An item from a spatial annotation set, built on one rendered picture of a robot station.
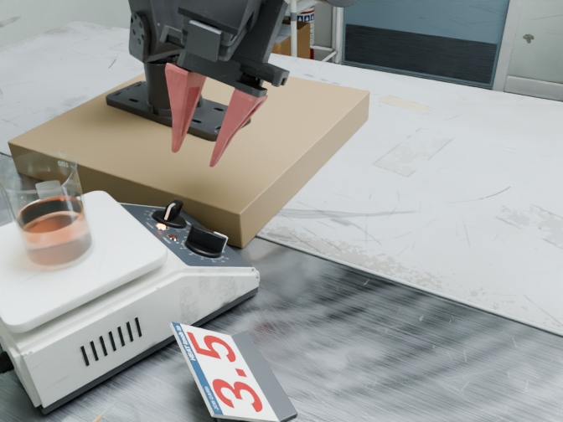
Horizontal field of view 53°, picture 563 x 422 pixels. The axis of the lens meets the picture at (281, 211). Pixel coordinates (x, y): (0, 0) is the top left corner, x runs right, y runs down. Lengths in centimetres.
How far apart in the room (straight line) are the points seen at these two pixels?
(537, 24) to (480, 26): 27
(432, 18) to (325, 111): 263
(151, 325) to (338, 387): 15
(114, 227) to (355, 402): 23
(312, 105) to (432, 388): 42
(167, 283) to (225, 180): 19
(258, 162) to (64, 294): 28
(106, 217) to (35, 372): 13
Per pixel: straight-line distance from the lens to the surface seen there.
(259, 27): 46
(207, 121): 69
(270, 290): 52
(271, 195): 59
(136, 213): 52
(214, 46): 40
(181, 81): 48
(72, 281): 42
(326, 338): 48
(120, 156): 66
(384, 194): 65
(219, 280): 47
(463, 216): 63
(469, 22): 330
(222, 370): 43
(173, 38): 48
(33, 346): 42
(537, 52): 329
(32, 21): 233
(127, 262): 43
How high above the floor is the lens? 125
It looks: 35 degrees down
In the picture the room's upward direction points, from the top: 2 degrees counter-clockwise
